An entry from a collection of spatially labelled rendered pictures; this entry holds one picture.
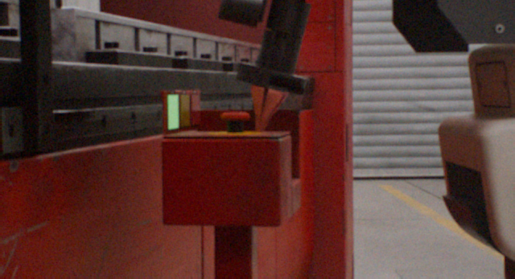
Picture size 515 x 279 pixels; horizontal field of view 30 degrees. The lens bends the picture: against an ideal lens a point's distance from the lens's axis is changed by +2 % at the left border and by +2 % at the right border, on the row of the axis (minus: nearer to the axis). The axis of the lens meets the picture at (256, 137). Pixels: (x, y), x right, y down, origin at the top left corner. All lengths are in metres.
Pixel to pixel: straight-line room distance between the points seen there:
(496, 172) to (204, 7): 2.29
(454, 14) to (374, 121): 7.59
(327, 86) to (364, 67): 5.43
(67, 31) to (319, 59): 1.73
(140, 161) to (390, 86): 7.23
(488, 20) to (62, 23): 0.75
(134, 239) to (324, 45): 1.84
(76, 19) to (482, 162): 0.74
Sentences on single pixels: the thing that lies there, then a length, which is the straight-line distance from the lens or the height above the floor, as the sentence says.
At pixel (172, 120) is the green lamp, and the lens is 1.30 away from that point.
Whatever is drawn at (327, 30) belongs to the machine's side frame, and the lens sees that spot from 3.20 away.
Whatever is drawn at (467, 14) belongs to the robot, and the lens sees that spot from 1.05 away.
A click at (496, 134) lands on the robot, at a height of 0.79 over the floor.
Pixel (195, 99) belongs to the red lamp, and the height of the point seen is 0.83.
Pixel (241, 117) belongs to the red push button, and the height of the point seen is 0.80.
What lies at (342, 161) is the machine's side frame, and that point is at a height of 0.59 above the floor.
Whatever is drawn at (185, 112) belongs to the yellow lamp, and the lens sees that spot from 1.37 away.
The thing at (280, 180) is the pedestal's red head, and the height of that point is 0.72.
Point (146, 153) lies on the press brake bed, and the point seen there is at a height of 0.74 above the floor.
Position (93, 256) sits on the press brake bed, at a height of 0.62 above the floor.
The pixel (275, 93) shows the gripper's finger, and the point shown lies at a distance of 1.36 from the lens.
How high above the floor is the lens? 0.84
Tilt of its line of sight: 3 degrees down
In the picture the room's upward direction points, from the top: 1 degrees counter-clockwise
